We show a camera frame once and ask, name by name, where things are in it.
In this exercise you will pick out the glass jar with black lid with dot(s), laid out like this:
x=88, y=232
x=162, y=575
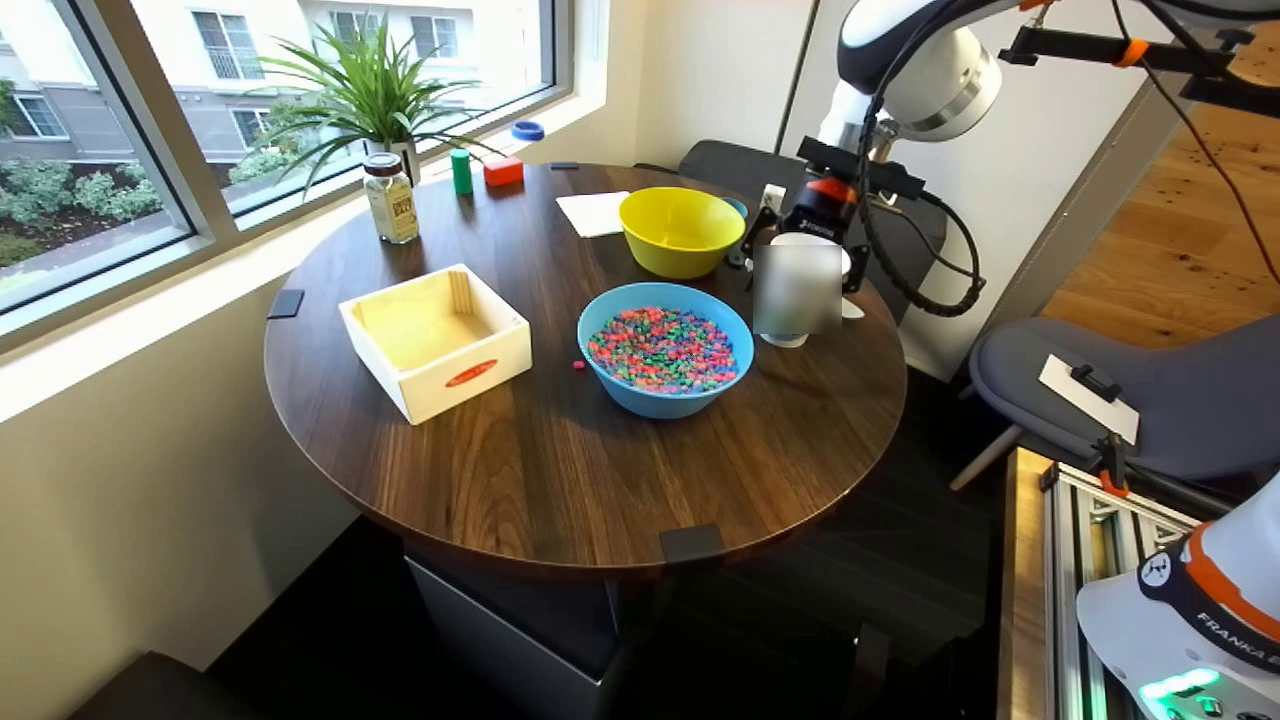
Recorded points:
x=394, y=204

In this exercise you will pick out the aluminium and wood robot stand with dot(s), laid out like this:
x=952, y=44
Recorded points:
x=1026, y=602

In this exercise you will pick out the white card with black clip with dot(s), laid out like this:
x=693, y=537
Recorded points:
x=1084, y=400

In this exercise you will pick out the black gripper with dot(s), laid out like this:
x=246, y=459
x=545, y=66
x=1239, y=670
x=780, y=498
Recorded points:
x=845, y=215

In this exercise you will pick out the colourful cereal in blue bowl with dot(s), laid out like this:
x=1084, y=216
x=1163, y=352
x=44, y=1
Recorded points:
x=663, y=351

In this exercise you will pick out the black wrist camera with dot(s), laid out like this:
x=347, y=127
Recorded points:
x=866, y=161

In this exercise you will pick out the window frame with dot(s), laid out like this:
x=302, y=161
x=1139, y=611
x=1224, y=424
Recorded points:
x=146, y=121

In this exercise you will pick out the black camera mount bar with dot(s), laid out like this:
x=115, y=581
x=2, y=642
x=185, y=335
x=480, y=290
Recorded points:
x=1175, y=55

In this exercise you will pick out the green block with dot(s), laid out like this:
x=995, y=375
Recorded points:
x=461, y=173

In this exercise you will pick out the green potted plant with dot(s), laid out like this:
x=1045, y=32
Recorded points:
x=361, y=93

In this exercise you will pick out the white wooden box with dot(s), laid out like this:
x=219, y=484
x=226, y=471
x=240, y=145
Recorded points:
x=453, y=383

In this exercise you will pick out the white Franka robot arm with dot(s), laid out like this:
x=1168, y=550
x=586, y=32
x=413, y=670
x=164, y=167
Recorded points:
x=935, y=83

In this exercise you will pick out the black table edge tab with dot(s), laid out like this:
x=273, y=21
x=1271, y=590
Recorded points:
x=688, y=547
x=286, y=300
x=564, y=167

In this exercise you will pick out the red block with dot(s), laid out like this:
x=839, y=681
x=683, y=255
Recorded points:
x=507, y=176

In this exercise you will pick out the dark grey ottoman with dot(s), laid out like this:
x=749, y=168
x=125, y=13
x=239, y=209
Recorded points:
x=162, y=688

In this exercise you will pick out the yellow plastic bowl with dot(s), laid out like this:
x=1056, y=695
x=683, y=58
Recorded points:
x=683, y=255

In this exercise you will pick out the blue plastic bowl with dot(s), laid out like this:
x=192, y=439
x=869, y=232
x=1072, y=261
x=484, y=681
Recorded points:
x=666, y=400

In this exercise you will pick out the white paper napkin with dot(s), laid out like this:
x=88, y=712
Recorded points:
x=595, y=215

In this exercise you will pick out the grey table pedestal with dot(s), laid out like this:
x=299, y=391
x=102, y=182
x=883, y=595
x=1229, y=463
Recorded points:
x=507, y=642

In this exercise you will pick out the small white carton box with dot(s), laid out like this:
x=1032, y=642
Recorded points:
x=772, y=203

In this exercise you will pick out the white patterned paper coffee cup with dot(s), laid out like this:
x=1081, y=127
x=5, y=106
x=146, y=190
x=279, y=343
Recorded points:
x=802, y=300

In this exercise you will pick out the blue round lid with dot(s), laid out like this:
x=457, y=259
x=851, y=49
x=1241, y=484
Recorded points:
x=528, y=131

